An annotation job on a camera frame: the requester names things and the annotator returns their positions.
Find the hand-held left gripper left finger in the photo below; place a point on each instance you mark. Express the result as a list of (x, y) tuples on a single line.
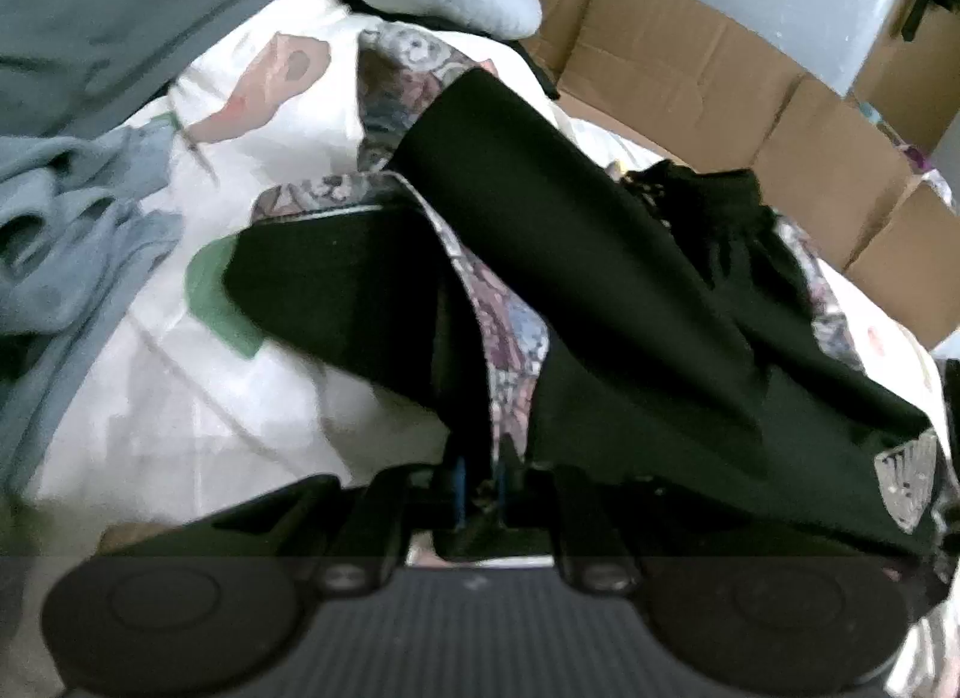
[(457, 492)]

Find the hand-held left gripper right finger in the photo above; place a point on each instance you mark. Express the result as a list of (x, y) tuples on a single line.
[(501, 492)]

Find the black shorts patterned side stripes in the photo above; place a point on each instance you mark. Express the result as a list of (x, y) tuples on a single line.
[(600, 256)]

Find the white printed blanket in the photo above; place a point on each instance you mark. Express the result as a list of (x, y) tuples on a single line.
[(225, 406)]

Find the brown cardboard sheet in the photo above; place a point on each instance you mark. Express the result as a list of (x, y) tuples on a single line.
[(675, 68)]

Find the light blue cloth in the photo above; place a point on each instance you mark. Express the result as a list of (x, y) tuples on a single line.
[(67, 241)]

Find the purple white package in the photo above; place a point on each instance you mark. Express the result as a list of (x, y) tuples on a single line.
[(916, 157)]

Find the tall brown panel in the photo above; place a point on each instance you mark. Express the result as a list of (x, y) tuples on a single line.
[(922, 83)]

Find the grey bed sheet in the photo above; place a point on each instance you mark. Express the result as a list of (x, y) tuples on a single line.
[(112, 16)]

